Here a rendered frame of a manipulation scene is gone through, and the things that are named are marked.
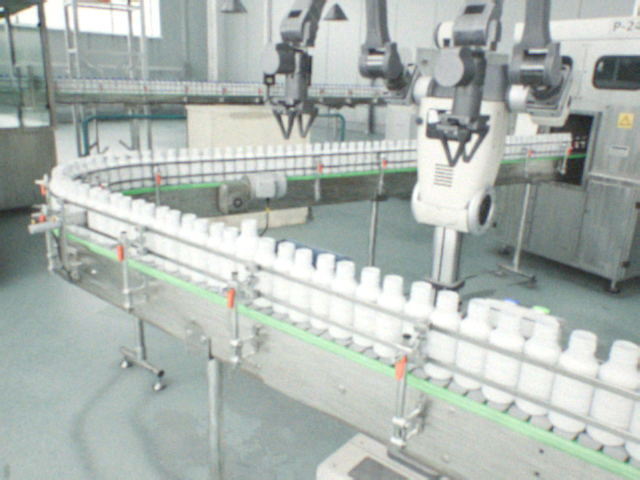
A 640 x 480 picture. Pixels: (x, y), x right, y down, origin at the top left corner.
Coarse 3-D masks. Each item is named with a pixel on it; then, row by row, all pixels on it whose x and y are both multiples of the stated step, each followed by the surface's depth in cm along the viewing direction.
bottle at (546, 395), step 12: (540, 324) 91; (552, 324) 93; (540, 336) 91; (552, 336) 91; (528, 348) 92; (540, 348) 91; (552, 348) 91; (552, 360) 91; (528, 372) 93; (540, 372) 92; (528, 384) 93; (540, 384) 92; (552, 384) 93; (540, 396) 93; (528, 408) 94; (540, 408) 93
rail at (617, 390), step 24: (312, 288) 119; (312, 312) 121; (384, 312) 108; (360, 336) 113; (456, 336) 99; (432, 360) 103; (528, 360) 91; (600, 360) 91; (600, 384) 85; (552, 408) 90; (624, 432) 84
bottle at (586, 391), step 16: (576, 336) 90; (592, 336) 88; (576, 352) 87; (592, 352) 87; (576, 368) 87; (592, 368) 87; (560, 384) 89; (576, 384) 87; (560, 400) 90; (576, 400) 88; (560, 416) 90; (576, 432) 90
